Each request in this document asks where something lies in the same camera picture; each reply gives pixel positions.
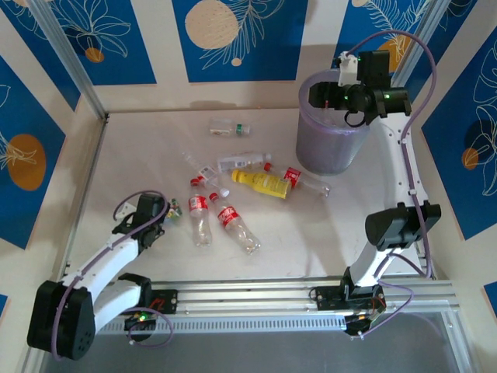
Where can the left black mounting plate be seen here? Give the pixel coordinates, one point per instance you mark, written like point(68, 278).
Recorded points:
point(167, 301)

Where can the small colourful crushed bottle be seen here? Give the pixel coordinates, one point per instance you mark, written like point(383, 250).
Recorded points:
point(175, 211)

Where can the base controller board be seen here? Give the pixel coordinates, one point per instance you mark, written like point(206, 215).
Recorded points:
point(365, 316)
point(140, 318)

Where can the aluminium front rail beam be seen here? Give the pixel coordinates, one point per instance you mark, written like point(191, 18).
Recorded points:
point(252, 295)

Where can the right base controller board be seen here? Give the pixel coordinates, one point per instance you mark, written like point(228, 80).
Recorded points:
point(365, 316)

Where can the clear bottle green band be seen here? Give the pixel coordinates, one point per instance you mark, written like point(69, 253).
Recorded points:
point(225, 127)

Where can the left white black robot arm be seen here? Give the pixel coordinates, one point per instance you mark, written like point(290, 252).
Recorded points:
point(105, 260)

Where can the black mounting plate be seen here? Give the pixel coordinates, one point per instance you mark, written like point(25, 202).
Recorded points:
point(328, 299)
point(167, 301)

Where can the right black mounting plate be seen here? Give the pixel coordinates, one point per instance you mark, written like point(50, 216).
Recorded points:
point(328, 299)

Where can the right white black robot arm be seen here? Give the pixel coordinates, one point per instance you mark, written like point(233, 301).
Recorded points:
point(392, 155)

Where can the small clear plastic bottle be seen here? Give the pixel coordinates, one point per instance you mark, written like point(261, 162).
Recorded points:
point(192, 163)

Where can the long red label cola bottle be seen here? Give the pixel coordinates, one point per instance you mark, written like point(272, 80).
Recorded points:
point(293, 175)

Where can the aluminium frame post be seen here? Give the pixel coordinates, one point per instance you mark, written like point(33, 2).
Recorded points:
point(75, 66)
point(417, 39)

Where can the yellow plastic bottle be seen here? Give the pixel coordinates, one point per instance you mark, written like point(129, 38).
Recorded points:
point(264, 182)

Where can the left base controller board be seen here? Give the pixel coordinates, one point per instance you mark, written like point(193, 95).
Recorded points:
point(140, 318)

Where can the clear bottle white label red cap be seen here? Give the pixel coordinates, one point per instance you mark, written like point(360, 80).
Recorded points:
point(240, 160)

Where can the aluminium side rail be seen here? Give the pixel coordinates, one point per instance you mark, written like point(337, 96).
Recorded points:
point(82, 202)
point(421, 268)

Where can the purple mesh bin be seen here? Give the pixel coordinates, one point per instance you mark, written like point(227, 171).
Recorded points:
point(326, 151)

